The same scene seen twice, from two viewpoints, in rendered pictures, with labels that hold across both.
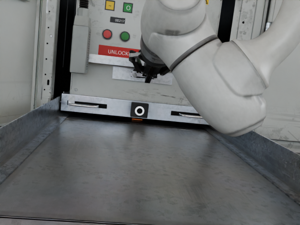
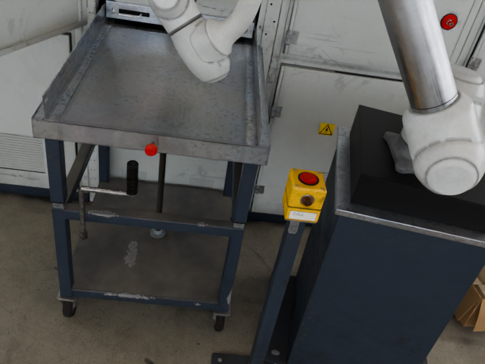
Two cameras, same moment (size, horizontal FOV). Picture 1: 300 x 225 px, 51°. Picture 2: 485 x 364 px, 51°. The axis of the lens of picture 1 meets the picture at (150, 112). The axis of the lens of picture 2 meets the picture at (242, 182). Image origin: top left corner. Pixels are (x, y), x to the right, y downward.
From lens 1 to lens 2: 0.93 m
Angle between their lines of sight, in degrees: 28
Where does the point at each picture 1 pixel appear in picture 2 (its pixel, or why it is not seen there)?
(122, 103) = not seen: hidden behind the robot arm
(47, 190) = (94, 109)
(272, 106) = (307, 26)
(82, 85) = not seen: outside the picture
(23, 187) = (80, 106)
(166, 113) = not seen: hidden behind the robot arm
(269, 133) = (304, 50)
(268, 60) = (224, 40)
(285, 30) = (235, 22)
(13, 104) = (63, 15)
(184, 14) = (167, 12)
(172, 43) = (166, 23)
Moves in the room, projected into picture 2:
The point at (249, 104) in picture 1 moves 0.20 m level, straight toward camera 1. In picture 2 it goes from (211, 67) to (173, 97)
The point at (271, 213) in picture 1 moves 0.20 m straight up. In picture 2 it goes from (221, 131) to (230, 63)
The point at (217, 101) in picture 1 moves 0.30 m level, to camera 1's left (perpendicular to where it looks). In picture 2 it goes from (193, 63) to (79, 42)
